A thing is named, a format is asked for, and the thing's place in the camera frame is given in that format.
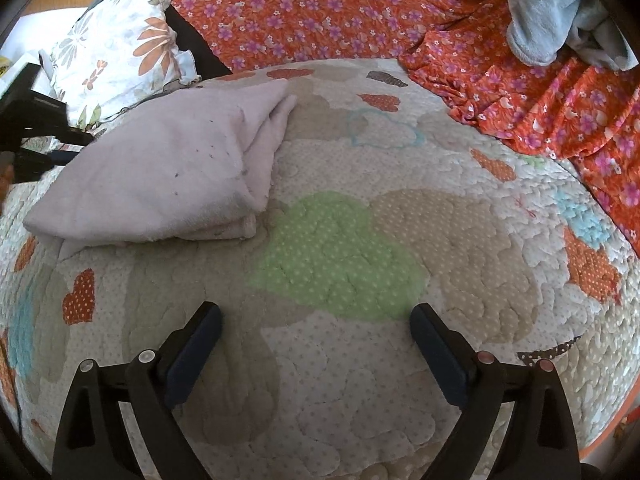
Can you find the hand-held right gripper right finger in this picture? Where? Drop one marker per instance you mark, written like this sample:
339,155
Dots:
440,355

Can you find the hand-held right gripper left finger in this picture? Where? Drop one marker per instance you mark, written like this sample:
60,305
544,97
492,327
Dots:
195,355

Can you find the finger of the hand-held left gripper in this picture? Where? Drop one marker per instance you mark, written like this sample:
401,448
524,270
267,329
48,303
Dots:
50,120
40,162

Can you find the white fleece zip jacket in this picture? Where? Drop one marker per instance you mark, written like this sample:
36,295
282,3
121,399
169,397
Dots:
165,170

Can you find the quilted patchwork bedspread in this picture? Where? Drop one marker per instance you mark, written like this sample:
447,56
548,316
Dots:
350,360

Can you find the white floral pillow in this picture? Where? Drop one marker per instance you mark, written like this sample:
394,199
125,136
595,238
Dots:
125,45

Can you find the black cloth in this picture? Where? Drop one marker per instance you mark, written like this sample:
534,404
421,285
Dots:
195,55

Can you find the light blue cloth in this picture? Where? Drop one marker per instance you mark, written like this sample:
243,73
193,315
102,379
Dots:
540,10

